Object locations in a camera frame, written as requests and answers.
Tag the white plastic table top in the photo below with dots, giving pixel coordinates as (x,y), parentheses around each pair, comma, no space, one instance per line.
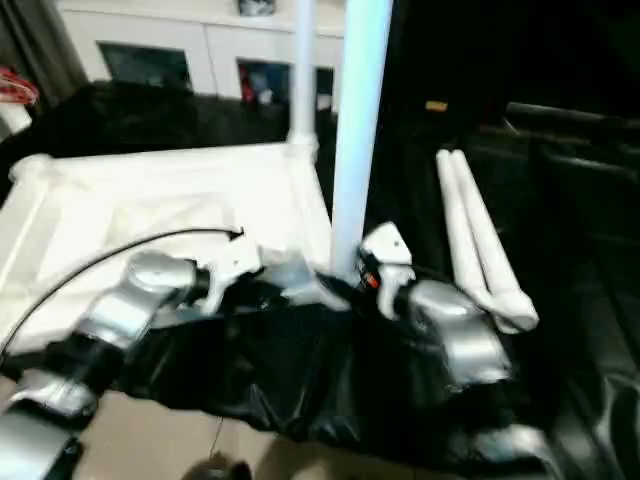
(150,185)

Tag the white plastic table leg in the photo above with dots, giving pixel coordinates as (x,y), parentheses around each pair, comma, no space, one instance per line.
(475,210)
(360,125)
(304,65)
(450,200)

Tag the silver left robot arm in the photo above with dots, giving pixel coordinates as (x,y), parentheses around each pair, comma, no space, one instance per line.
(130,295)

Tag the black shiny mat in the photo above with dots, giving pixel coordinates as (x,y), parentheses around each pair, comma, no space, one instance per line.
(300,375)

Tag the grey robot foot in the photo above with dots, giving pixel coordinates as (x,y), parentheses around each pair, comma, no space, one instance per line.
(220,467)

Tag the black cabinet with gold label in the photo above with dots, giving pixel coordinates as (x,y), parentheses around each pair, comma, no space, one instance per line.
(500,50)

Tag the black flat bar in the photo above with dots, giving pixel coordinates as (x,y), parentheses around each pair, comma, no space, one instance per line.
(575,114)

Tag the white cabinet with glass doors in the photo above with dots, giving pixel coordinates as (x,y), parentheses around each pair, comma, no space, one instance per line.
(200,35)

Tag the black silver wrapped bundle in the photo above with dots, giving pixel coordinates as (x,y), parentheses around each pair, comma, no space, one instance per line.
(257,6)

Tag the red clothes hangers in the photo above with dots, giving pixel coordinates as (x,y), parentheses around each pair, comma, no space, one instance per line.
(17,87)

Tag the grey curtain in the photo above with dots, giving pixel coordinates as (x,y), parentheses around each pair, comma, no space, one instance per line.
(40,50)

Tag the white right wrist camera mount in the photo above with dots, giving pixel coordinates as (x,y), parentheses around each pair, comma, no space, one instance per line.
(390,245)

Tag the white post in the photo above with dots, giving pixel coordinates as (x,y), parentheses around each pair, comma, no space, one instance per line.
(12,117)

